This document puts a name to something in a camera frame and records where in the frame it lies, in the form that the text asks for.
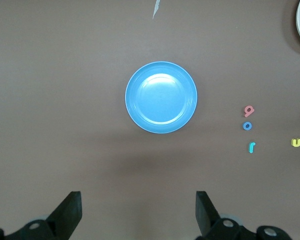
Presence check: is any blue round plate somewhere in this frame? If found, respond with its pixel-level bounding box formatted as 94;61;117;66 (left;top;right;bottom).
124;61;199;134

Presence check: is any brown table cover sheet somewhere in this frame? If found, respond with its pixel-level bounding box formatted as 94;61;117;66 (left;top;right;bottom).
0;0;300;240

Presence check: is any pink foam letter g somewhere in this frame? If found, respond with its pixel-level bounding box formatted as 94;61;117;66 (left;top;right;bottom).
243;105;255;118

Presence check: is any small white paper scrap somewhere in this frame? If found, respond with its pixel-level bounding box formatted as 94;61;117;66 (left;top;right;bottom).
152;0;163;20

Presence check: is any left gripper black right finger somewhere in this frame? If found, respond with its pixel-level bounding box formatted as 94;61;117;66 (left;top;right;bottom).
195;190;291;240

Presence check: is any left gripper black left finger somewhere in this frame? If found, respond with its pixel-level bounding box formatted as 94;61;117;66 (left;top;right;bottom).
0;190;83;240

